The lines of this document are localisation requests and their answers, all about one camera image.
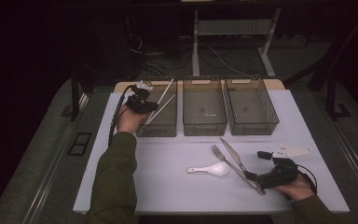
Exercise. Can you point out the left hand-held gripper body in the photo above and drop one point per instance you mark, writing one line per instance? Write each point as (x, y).
(138, 104)

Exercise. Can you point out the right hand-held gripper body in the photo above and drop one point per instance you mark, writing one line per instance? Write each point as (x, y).
(281, 177)

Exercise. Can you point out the white chopstick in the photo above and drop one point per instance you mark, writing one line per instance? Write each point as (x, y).
(165, 91)
(161, 109)

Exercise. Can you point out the clear grey plastic bin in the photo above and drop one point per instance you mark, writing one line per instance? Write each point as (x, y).
(204, 109)
(166, 119)
(250, 107)

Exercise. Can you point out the steel fork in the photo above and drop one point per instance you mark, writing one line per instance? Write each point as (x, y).
(230, 164)

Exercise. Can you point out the steel knife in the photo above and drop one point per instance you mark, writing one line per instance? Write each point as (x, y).
(231, 151)

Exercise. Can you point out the white ceramic spoon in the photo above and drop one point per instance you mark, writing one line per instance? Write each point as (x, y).
(216, 169)

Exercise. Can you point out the person's left hand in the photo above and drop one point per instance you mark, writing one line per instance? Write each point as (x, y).
(130, 122)

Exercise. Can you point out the person's right hand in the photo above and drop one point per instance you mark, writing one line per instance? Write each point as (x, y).
(296, 190)

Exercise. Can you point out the black metal stand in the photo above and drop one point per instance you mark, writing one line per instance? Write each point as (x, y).
(74, 96)
(331, 96)

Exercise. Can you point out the white metal stand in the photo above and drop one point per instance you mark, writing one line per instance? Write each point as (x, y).
(233, 27)

